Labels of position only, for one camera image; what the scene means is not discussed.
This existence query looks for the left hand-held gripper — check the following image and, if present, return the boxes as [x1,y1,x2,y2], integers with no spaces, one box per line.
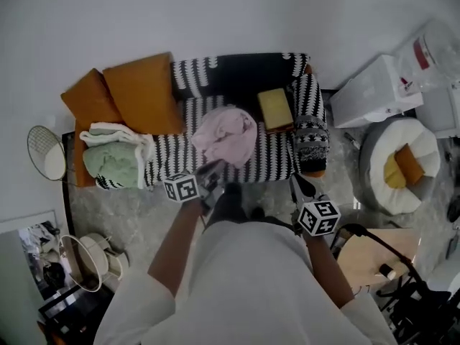
[163,159,226,216]

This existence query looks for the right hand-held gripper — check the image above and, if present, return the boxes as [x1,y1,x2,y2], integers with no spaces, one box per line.
[289,173,341,237]

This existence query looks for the pink cloth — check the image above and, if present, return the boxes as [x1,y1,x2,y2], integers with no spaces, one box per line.
[190,106,259,167]

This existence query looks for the orange sofa with striped cover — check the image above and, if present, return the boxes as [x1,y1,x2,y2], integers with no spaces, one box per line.
[73,51,330,191]

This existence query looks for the person's right forearm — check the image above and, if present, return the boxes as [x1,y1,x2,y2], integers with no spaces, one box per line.
[303,234,355,309]

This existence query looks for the person's left forearm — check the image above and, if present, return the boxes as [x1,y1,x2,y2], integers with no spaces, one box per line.
[147,199,204,298]

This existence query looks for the person's left leg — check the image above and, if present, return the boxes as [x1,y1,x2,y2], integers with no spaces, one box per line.
[211,182,249,226]

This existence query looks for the person's leg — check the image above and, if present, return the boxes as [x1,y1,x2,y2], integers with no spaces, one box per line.
[250,208,285,226]
[211,182,249,226]

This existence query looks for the person's right leg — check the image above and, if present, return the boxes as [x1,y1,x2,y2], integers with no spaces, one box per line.
[250,208,285,226]

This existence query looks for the white grey bean bag chair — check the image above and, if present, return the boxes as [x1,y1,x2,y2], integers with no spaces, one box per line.
[358,116,441,216]

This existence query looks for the yellow hardcover book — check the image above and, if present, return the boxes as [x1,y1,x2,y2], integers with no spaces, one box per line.
[257,87,295,134]

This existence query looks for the small yellow cushion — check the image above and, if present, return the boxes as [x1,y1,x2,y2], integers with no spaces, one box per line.
[383,155,409,190]

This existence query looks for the light wooden side table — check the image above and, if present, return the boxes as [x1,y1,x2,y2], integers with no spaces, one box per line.
[336,227,422,298]

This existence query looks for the green white fleece blanket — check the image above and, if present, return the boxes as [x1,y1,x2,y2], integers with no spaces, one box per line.
[78,121,157,190]

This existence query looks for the small orange cushion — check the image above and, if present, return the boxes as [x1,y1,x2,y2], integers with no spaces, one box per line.
[395,144,426,186]

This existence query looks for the white water dispenser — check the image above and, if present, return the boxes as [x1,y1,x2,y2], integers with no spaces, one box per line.
[329,54,426,129]

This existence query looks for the dark bottle with white cap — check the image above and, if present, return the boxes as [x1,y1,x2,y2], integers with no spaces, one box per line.
[379,262,397,280]

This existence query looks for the person's white shirt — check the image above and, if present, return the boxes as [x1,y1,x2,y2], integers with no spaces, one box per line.
[93,219,396,345]

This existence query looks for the beige laundry basket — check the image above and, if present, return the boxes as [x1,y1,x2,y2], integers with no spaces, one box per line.
[59,231,130,294]

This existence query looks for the white cabinet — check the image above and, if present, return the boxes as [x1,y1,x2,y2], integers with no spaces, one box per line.
[415,80,460,137]

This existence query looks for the black metal stand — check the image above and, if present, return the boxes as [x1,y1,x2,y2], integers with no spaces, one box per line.
[339,223,460,345]

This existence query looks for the clear water bottle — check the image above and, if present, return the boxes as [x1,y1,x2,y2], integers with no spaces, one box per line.
[395,19,460,93]

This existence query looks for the leaning mirror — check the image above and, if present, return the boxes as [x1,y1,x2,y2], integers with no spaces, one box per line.
[17,220,78,302]

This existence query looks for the black low stand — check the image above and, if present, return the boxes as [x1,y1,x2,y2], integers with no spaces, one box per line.
[37,285,113,345]

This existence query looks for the round wire side table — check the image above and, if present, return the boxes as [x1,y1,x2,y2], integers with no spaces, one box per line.
[27,125,78,187]

